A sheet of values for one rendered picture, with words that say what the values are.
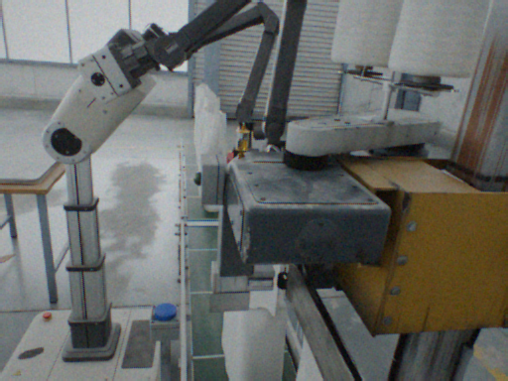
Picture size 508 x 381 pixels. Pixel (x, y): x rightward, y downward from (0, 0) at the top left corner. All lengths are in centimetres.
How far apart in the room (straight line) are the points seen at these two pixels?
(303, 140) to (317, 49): 797
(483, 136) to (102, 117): 101
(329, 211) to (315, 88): 819
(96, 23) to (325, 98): 485
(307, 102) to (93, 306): 751
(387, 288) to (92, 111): 96
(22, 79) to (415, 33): 841
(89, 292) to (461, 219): 138
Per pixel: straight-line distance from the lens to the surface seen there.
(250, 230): 57
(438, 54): 71
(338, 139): 78
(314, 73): 870
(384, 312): 84
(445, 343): 108
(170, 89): 834
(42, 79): 873
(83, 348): 189
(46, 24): 861
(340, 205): 60
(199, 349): 170
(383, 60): 94
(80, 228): 159
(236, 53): 830
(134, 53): 110
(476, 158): 90
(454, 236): 82
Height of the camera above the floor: 155
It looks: 21 degrees down
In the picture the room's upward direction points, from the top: 5 degrees clockwise
